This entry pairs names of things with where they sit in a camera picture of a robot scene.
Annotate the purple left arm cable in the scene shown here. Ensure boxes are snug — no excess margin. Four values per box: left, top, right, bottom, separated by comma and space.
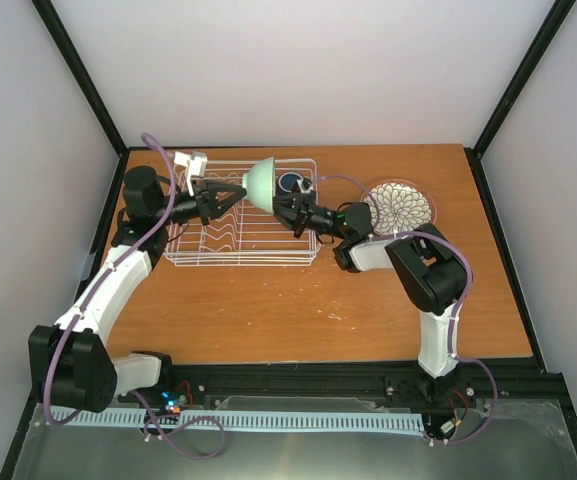
41, 132, 179, 426

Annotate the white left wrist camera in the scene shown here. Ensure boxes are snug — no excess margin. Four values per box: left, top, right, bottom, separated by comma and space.
173, 150, 208, 196

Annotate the white floral pattern plate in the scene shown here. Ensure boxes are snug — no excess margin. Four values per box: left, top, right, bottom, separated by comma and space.
365, 182, 432, 236

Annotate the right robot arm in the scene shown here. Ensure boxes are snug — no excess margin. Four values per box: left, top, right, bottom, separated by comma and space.
273, 192, 473, 393

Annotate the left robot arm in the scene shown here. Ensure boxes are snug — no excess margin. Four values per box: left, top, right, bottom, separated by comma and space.
28, 166, 247, 423

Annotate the dark blue ceramic mug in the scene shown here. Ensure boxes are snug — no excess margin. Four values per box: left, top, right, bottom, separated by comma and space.
276, 172, 303, 194

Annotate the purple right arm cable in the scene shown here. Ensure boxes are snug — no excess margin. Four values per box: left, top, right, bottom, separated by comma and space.
310, 173, 499, 446

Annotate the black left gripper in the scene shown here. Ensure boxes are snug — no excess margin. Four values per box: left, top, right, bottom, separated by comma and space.
155, 180, 247, 226

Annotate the black enclosure frame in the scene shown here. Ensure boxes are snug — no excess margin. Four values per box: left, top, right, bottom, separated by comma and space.
0, 0, 577, 480

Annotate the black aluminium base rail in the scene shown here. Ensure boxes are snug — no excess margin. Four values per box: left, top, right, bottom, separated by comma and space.
49, 359, 571, 414

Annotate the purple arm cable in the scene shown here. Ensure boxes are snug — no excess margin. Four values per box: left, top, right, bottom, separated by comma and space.
41, 132, 179, 426
310, 173, 499, 446

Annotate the white wire dish rack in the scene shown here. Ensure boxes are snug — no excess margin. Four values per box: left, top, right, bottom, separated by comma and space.
164, 158, 320, 267

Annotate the light blue slotted cable duct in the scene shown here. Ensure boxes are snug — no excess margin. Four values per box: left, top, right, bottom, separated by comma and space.
67, 407, 424, 436

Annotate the pale green ceramic bowl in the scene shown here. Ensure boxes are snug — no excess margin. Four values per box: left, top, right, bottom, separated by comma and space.
242, 157, 276, 214

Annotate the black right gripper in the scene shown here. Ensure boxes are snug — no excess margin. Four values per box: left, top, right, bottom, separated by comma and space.
261, 191, 346, 241

